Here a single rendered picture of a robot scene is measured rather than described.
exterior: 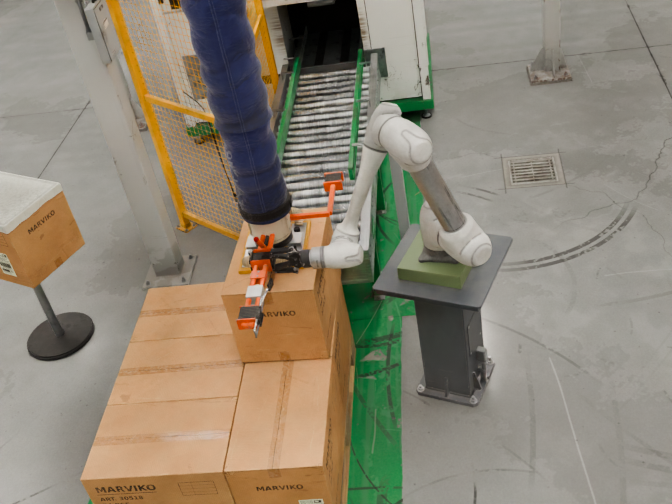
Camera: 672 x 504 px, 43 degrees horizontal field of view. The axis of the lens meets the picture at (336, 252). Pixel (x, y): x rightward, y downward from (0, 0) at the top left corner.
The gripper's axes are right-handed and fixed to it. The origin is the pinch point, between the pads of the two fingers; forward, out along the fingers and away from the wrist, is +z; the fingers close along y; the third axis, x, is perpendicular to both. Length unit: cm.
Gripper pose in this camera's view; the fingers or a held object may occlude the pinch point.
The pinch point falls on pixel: (262, 262)
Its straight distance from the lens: 349.6
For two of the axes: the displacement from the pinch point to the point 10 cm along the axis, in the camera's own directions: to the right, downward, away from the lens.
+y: 1.5, 7.9, 6.0
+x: 0.6, -6.1, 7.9
